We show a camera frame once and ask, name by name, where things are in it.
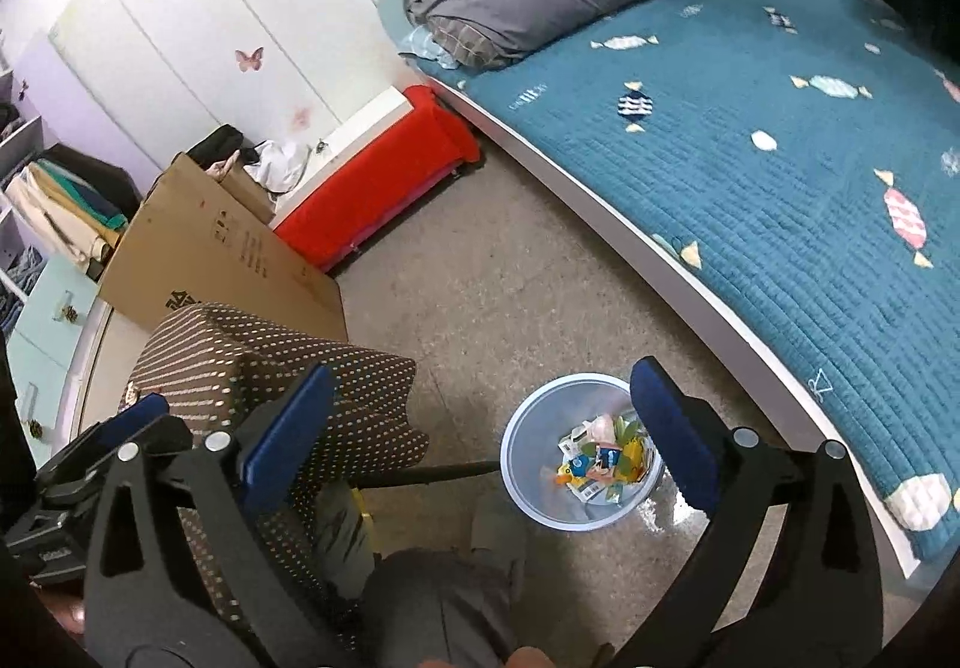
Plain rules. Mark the person's grey trouser leg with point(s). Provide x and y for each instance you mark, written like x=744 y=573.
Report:
x=420 y=606

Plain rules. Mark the light blue trash bin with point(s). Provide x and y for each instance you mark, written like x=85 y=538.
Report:
x=543 y=468

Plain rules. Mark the white plastic bag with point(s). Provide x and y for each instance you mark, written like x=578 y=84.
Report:
x=279 y=167

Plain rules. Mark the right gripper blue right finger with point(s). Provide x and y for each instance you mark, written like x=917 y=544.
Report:
x=820 y=601

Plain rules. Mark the green plush leaf toy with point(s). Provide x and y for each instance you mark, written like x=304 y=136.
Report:
x=616 y=450

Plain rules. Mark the brown polka dot tablecloth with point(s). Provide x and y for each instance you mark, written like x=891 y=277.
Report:
x=215 y=364

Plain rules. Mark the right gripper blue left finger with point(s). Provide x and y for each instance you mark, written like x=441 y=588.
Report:
x=146 y=604

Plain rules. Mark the teal quilted bed mattress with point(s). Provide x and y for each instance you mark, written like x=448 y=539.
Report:
x=800 y=159

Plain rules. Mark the white cabinet with handles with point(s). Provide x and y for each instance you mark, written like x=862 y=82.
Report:
x=56 y=235

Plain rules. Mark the large cardboard box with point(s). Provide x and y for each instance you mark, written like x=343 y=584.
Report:
x=192 y=242

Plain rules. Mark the red covered bench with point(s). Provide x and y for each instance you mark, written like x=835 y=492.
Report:
x=414 y=144

